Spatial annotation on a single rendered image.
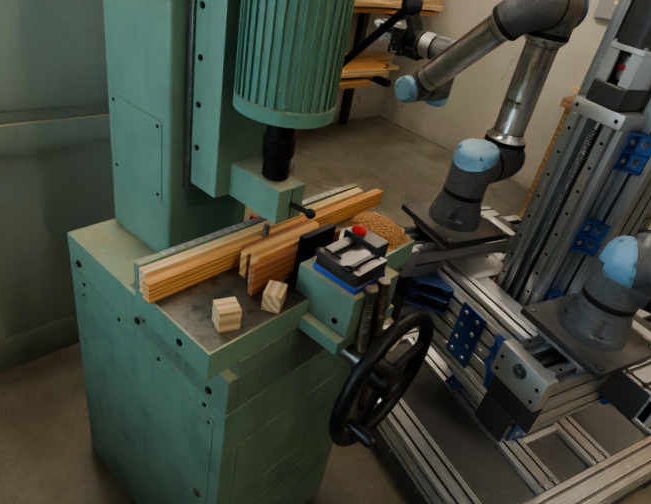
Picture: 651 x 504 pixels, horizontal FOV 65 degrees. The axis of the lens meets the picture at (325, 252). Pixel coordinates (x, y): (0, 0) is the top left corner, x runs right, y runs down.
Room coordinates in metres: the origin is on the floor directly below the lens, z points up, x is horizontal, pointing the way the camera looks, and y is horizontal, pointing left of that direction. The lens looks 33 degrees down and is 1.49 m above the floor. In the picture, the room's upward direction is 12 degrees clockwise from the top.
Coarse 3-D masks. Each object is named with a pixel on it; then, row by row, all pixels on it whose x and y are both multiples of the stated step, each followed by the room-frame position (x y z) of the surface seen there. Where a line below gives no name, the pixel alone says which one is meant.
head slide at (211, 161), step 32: (224, 0) 0.87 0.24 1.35; (224, 32) 0.87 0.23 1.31; (224, 64) 0.87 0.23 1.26; (224, 96) 0.88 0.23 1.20; (192, 128) 0.92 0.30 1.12; (224, 128) 0.88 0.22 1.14; (256, 128) 0.94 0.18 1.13; (192, 160) 0.91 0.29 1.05; (224, 160) 0.88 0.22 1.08; (224, 192) 0.89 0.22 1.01
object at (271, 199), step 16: (256, 160) 0.93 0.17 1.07; (240, 176) 0.88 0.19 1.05; (256, 176) 0.86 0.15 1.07; (288, 176) 0.89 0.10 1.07; (240, 192) 0.88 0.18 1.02; (256, 192) 0.85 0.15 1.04; (272, 192) 0.83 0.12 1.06; (288, 192) 0.84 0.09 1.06; (256, 208) 0.85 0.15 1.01; (272, 208) 0.83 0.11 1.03; (288, 208) 0.85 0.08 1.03
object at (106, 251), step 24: (72, 240) 0.92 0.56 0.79; (96, 240) 0.93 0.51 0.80; (120, 240) 0.95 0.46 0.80; (72, 264) 0.93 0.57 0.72; (96, 264) 0.86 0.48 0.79; (120, 264) 0.86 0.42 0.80; (96, 288) 0.87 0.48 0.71; (120, 288) 0.80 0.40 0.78; (288, 360) 0.73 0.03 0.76; (216, 384) 0.62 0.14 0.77; (240, 384) 0.63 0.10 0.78; (264, 384) 0.68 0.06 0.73
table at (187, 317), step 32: (192, 288) 0.71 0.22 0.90; (224, 288) 0.73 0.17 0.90; (288, 288) 0.77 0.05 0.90; (160, 320) 0.64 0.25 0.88; (192, 320) 0.63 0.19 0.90; (256, 320) 0.66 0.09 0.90; (288, 320) 0.71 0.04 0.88; (384, 320) 0.81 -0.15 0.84; (192, 352) 0.59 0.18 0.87; (224, 352) 0.59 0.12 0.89
